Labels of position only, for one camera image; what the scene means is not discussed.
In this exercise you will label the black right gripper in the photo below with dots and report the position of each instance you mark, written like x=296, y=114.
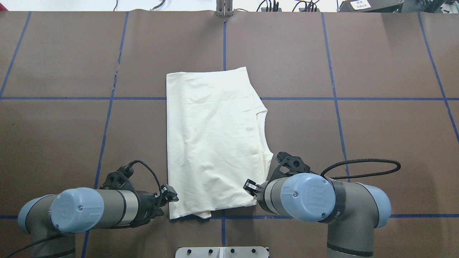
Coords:
x=260, y=194

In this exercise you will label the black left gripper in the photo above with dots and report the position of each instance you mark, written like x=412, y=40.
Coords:
x=146, y=205

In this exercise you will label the cream long-sleeve cat shirt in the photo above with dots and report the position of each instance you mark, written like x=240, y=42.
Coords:
x=215, y=141

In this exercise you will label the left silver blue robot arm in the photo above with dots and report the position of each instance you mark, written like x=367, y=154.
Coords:
x=53, y=221

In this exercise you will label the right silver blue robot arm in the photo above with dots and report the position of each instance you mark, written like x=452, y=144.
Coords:
x=352, y=211

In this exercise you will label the black box with label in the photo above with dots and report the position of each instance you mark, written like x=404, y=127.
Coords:
x=371, y=6

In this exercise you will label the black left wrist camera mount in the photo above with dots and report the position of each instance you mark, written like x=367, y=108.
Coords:
x=119, y=180

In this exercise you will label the white pedestal base plate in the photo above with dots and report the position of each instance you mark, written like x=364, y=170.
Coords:
x=223, y=252

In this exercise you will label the grey aluminium frame post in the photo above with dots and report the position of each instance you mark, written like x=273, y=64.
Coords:
x=224, y=8

